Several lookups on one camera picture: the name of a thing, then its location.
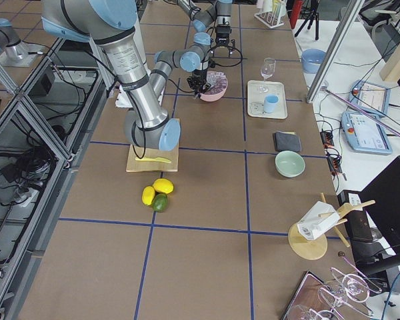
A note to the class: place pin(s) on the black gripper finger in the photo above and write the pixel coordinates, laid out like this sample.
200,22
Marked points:
196,92
205,89

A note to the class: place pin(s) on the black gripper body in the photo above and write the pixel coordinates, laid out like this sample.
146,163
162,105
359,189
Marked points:
222,39
198,79

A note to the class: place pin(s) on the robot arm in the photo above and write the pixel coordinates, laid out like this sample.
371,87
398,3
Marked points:
218,14
111,25

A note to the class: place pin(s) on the pink bowl of ice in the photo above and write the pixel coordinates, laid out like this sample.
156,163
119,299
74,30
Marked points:
218,82

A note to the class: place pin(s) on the light blue cup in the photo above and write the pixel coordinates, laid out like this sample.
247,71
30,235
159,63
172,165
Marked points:
270,103

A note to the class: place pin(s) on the clear wine glass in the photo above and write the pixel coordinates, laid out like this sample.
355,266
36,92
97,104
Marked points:
267,70

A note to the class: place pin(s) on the cream serving tray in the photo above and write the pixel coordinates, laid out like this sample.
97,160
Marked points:
255,100

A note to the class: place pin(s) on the yellow plastic knife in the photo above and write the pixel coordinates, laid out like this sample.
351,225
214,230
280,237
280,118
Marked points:
154,159

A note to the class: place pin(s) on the red cylinder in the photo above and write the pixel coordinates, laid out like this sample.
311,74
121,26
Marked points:
295,11

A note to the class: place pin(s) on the blue bowl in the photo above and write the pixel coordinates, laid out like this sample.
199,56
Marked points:
312,59

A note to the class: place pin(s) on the dark grey folded cloth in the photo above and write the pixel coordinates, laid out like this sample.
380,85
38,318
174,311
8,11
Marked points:
286,142

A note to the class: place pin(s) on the black tripod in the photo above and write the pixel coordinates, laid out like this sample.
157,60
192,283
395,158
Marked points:
311,19

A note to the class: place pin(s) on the wooden cutting board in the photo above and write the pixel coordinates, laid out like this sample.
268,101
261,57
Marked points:
160,163

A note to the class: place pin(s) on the yellow lemon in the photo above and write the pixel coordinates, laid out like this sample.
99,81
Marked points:
148,195
163,185

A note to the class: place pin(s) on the green ceramic bowl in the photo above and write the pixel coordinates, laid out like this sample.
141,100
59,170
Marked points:
289,164

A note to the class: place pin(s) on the green lime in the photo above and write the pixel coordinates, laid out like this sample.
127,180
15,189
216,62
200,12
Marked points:
160,202

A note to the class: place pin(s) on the black power strip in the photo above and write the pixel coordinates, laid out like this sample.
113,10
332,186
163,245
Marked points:
333,156

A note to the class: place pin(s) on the near blue teach pendant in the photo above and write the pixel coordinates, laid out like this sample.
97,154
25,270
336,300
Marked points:
364,134

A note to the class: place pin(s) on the blue teach pendant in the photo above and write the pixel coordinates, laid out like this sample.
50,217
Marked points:
364,134
370,97

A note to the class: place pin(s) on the far blue teach pendant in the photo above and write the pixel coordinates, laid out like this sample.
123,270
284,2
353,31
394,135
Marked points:
370,97

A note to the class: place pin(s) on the white carton on stand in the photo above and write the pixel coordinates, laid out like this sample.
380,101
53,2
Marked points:
318,220

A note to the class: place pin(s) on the wooden stand with base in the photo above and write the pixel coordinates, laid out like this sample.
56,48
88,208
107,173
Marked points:
316,249

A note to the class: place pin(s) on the green tipped metal stick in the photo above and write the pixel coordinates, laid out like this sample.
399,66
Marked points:
370,116

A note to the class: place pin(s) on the black monitor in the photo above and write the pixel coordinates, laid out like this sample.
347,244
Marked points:
384,189

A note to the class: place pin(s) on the dark tablet tray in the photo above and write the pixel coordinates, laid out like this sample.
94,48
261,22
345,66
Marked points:
305,302

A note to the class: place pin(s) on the hanging wine glasses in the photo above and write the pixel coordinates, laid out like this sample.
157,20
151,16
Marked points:
346,293

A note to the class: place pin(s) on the white wire cup rack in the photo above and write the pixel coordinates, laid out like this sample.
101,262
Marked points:
271,12

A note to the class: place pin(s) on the aluminium frame post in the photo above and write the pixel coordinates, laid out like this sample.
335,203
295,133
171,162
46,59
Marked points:
342,29

